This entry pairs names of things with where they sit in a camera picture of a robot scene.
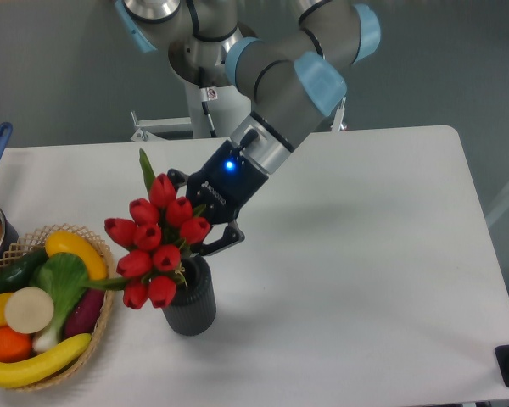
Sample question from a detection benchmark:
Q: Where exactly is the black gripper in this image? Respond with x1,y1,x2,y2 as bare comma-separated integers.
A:
166,141,268,256

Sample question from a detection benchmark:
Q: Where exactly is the red tulip bouquet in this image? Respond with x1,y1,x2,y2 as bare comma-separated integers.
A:
87,150,211,309

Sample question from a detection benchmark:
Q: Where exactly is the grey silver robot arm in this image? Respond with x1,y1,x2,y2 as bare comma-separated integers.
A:
115,1,381,255

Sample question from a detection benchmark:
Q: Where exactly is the dark grey ribbed vase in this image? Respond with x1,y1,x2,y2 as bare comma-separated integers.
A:
163,255,217,336

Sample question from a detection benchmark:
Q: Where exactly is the green bok choy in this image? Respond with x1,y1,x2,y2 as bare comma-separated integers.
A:
30,253,88,354

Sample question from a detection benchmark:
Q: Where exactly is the purple sweet potato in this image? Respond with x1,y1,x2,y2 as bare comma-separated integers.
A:
63,289,105,338

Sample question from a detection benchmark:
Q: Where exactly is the woven wicker basket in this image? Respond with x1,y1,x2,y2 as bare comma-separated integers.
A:
0,224,114,392

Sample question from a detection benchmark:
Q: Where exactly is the dark green cucumber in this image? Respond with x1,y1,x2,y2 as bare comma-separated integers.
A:
0,248,48,294

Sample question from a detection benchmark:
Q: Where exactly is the orange fruit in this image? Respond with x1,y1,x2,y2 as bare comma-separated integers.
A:
0,326,32,363

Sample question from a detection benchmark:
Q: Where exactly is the yellow banana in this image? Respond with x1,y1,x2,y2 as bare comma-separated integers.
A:
0,333,92,389

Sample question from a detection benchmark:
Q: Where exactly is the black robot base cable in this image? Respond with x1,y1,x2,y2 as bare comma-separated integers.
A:
197,65,219,139

